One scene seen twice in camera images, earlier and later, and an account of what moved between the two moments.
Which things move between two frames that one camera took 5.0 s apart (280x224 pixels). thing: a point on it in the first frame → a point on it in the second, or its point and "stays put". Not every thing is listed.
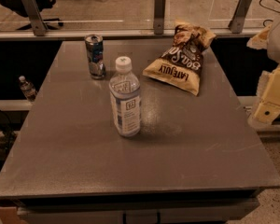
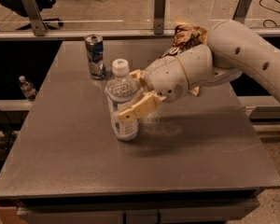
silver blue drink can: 94,46 stays put
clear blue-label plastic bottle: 124,96 stays put
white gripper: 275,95 → 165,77
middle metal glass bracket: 160,11 stays put
